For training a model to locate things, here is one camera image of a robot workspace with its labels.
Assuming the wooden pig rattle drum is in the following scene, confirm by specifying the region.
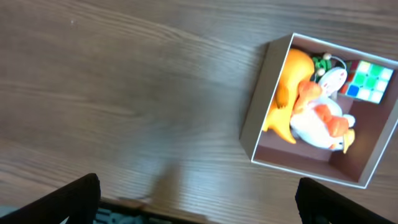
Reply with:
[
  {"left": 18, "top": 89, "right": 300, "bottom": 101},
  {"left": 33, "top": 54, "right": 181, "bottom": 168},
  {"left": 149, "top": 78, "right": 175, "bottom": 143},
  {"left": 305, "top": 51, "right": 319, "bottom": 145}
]
[{"left": 317, "top": 52, "right": 348, "bottom": 100}]

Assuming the white plush duck toy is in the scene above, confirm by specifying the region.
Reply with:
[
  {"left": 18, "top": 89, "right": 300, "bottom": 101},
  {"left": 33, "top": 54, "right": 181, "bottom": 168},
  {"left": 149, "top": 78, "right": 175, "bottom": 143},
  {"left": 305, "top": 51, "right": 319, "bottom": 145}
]
[{"left": 290, "top": 81, "right": 356, "bottom": 154}]

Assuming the colourful puzzle cube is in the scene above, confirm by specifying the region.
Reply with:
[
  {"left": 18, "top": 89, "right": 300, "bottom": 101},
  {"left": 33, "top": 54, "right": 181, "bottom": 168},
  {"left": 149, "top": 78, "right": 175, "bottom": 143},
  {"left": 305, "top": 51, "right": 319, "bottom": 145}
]
[{"left": 338, "top": 60, "right": 394, "bottom": 104}]

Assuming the white box pink interior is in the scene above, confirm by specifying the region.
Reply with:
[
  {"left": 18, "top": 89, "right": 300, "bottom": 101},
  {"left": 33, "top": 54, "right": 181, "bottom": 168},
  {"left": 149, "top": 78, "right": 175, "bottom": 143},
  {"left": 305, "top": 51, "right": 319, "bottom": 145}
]
[{"left": 239, "top": 33, "right": 397, "bottom": 189}]

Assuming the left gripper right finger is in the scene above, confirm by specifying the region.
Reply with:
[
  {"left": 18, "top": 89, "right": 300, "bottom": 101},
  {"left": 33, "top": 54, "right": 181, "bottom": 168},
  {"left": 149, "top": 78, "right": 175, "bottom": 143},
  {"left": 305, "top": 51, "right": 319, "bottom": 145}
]
[{"left": 295, "top": 177, "right": 391, "bottom": 224}]

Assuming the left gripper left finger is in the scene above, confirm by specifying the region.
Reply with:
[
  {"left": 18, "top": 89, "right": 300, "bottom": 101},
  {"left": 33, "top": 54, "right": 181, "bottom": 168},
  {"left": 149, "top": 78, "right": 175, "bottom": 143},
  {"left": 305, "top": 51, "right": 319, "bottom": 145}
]
[{"left": 1, "top": 173, "right": 101, "bottom": 223}]

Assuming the orange dinosaur toy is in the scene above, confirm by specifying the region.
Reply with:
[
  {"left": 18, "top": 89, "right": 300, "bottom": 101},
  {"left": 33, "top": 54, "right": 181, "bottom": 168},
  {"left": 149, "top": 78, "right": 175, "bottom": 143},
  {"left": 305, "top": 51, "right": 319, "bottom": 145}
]
[{"left": 262, "top": 49, "right": 315, "bottom": 144}]

